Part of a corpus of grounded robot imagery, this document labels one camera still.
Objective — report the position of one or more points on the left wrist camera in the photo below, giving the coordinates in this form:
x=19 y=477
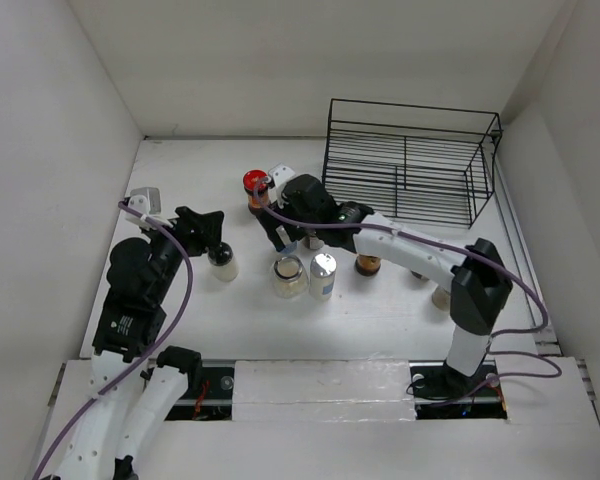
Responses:
x=145 y=200

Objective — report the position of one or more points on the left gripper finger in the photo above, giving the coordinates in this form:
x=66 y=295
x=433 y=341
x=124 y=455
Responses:
x=207 y=221
x=208 y=236

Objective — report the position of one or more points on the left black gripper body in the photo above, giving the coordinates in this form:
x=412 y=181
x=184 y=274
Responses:
x=166 y=244

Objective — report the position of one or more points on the red lid sauce jar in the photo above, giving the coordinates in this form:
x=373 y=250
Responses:
x=367 y=266
x=257 y=190

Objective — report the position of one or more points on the open glass jar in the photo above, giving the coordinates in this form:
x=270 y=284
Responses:
x=289 y=277

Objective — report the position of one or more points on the black cap white bottle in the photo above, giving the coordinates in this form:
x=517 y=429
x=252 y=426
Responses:
x=223 y=262

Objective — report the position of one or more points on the metal mounting rail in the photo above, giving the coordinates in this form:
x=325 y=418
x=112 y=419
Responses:
x=212 y=399

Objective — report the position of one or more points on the black wire rack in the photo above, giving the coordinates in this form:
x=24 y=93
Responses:
x=423 y=165

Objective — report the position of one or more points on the black cap beige bottle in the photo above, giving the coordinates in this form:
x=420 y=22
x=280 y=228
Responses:
x=441 y=299

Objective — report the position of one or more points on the white lid dark jar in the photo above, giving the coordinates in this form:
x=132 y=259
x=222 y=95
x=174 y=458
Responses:
x=312 y=242

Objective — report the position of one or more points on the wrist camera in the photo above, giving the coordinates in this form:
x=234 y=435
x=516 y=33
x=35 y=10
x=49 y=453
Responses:
x=145 y=200
x=279 y=176

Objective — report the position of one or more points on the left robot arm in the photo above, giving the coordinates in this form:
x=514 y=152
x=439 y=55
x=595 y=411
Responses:
x=135 y=377

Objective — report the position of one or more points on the silver lid spice shaker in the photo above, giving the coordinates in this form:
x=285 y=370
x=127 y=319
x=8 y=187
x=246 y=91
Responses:
x=289 y=245

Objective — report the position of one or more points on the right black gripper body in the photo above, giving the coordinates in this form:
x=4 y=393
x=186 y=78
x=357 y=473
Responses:
x=288 y=208

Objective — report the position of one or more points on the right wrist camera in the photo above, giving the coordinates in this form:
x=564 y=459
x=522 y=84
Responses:
x=279 y=176

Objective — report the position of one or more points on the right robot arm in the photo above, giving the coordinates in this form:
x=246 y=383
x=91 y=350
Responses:
x=473 y=276

